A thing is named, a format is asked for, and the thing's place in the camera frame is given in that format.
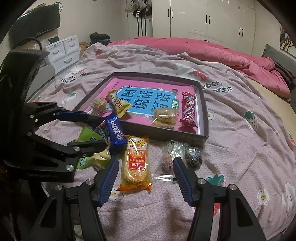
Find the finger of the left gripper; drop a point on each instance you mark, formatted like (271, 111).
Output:
(44, 160)
(41, 113)

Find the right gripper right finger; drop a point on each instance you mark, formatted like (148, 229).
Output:
(186, 179)

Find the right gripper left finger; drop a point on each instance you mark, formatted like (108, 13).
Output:
(104, 182)

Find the yellow pastry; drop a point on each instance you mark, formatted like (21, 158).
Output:
(100, 160)

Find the green snack pack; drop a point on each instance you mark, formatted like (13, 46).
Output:
(91, 143)

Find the orange rice cracker pack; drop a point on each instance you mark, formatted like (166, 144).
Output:
(135, 170)

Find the dark round snack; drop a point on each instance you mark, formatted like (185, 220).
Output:
(193, 157)

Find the blue Oreo pack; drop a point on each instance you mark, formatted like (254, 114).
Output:
(111, 132)

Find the clear candy pack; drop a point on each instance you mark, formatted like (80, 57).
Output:
(170, 151)

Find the small clear cookie pack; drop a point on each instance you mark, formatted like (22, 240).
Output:
(98, 106)

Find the yellow snack bar pack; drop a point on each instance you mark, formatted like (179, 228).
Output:
(120, 107)

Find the clear biscuit pack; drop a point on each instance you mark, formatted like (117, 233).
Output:
(165, 117)

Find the red long snack pack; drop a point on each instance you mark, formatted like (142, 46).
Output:
(188, 117)

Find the white drawer cabinet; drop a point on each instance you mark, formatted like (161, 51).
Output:
(63, 53)

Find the pink strawberry print blanket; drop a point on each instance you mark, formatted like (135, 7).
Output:
(248, 144)

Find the dark shallow cardboard tray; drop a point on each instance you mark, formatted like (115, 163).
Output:
(159, 133)

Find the pink blue children's book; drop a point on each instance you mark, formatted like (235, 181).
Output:
(145, 96)

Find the dark clothes pile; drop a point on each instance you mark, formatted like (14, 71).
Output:
(99, 38)

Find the pink quilt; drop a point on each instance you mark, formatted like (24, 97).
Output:
(259, 69)

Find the dark striped pillow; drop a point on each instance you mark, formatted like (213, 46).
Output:
(286, 74)

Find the hanging bags and hats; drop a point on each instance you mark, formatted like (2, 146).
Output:
(139, 8)

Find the grey padded headboard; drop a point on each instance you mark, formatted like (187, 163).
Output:
(280, 57)

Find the white wardrobe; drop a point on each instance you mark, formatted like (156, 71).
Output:
(227, 23)

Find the black wall television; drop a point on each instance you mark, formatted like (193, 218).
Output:
(35, 23)

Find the floral wall painting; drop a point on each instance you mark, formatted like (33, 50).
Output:
(286, 43)

